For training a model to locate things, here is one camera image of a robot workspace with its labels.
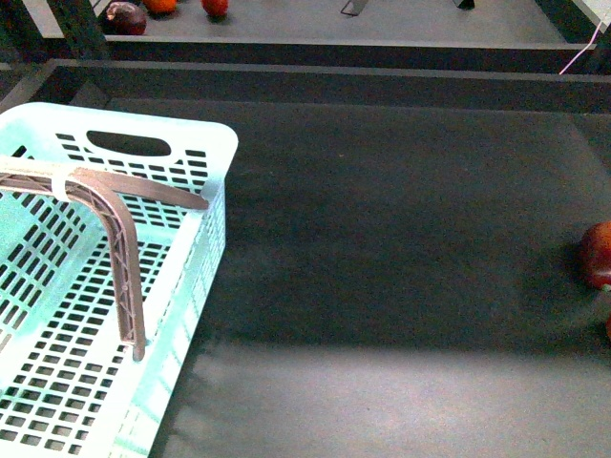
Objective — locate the black display tray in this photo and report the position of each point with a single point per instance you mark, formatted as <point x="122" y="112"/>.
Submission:
<point x="399" y="276"/>
<point x="496" y="36"/>

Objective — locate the red apple on shelf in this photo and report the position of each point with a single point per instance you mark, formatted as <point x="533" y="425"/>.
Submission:
<point x="215" y="8"/>

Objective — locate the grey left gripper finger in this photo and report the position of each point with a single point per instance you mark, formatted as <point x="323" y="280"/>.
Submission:
<point x="122" y="241"/>
<point x="143" y="187"/>

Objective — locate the black shelf divider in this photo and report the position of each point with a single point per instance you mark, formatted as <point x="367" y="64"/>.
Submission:
<point x="464" y="4"/>
<point x="353" y="7"/>

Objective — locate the black front display tray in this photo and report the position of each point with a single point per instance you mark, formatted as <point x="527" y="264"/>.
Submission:
<point x="399" y="276"/>

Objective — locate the white gripper finger mount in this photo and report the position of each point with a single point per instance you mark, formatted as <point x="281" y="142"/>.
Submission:
<point x="36" y="177"/>

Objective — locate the orange fruit on shelf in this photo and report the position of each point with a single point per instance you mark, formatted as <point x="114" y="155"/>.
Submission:
<point x="160" y="6"/>

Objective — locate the black shelf divider right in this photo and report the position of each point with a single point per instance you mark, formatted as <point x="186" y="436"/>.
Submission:
<point x="464" y="4"/>

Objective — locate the black rear display tray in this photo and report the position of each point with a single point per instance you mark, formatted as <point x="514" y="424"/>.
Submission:
<point x="496" y="36"/>

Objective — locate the black shelf divider left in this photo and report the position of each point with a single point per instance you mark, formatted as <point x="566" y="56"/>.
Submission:
<point x="353" y="7"/>

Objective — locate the dark purple fruit front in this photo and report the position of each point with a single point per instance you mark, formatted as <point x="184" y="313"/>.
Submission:
<point x="122" y="17"/>

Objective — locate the red mango on table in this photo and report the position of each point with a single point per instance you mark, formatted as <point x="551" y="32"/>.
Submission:
<point x="594" y="253"/>

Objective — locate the light blue plastic basket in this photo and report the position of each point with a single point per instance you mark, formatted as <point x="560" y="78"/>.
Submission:
<point x="70" y="386"/>

